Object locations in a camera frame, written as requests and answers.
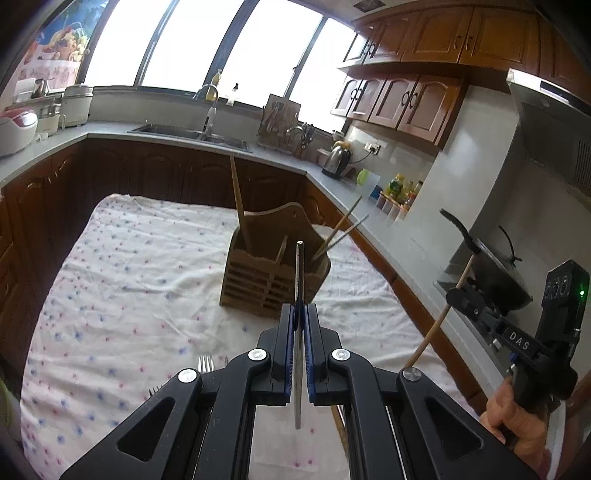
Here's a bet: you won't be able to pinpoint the small white appliance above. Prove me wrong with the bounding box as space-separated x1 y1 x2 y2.
36 99 64 135

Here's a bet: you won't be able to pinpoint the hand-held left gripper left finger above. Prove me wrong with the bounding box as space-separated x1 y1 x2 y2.
59 302 296 480

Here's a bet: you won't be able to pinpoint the wooden cabinets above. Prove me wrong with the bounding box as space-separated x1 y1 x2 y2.
0 136 491 417
329 0 591 151

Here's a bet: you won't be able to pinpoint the white floral tablecloth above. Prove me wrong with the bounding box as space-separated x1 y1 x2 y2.
20 193 482 480

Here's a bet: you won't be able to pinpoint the steel range hood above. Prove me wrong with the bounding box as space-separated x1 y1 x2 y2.
505 68 591 200

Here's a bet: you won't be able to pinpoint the white round electric pot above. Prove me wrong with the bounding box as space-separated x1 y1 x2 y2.
59 82 95 128

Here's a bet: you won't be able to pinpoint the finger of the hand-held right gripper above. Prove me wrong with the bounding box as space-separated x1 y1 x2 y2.
446 282 498 330

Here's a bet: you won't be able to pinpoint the black wok with lid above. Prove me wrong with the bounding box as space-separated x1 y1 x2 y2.
439 208 534 313

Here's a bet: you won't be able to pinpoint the large kitchen window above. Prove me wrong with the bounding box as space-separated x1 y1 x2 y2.
85 0 366 133

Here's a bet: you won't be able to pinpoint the steel electric kettle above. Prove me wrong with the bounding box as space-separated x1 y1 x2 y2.
321 141 352 180

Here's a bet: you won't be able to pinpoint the yellow soap bottle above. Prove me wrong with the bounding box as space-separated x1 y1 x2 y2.
206 69 223 103

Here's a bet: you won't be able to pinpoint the person's right hand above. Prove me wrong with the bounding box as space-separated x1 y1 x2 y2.
479 378 556 463

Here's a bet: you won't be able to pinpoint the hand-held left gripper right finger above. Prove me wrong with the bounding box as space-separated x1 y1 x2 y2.
302 302 539 480

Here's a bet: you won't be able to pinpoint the knife rack with cutting board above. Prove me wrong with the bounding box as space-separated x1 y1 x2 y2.
257 94 301 149

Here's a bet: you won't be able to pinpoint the cooking oil bottles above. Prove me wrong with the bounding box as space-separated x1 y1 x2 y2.
385 172 424 206

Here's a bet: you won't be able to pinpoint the wooden utensil holder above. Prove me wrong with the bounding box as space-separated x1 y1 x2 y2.
219 202 332 309

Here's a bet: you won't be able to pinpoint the kitchen scissors holder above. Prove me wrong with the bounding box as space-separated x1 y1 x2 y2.
287 123 317 158

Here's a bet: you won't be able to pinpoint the spice jar set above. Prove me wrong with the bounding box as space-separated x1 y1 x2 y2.
376 191 410 222

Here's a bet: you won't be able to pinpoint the steel kitchen sink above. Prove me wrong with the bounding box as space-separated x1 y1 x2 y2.
128 122 254 154

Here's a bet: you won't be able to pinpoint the grey kitchen countertop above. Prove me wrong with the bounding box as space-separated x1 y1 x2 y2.
0 120 491 389

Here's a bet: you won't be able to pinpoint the wooden upper cabinets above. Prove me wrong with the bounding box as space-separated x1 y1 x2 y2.
329 0 591 151

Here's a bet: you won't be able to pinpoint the metal sink faucet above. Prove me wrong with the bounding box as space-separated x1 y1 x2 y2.
193 83 221 140

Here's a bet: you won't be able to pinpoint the white pink rice cooker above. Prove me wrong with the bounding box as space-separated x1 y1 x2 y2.
0 109 39 158

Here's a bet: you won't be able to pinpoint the tropical fruit poster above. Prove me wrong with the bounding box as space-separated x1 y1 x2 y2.
16 0 112 93

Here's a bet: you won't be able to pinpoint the wooden lower cabinets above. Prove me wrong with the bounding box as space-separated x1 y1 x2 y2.
0 136 491 417

